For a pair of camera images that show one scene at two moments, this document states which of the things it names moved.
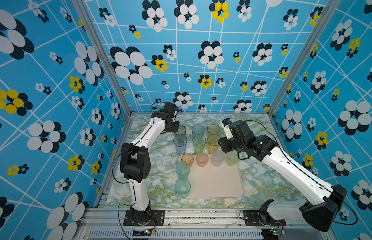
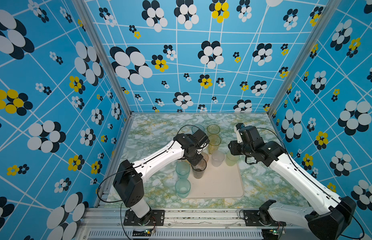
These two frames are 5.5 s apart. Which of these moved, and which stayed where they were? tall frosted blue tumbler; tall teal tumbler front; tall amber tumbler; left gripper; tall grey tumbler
Moved: tall grey tumbler; left gripper
Stayed: tall teal tumbler front; tall amber tumbler; tall frosted blue tumbler
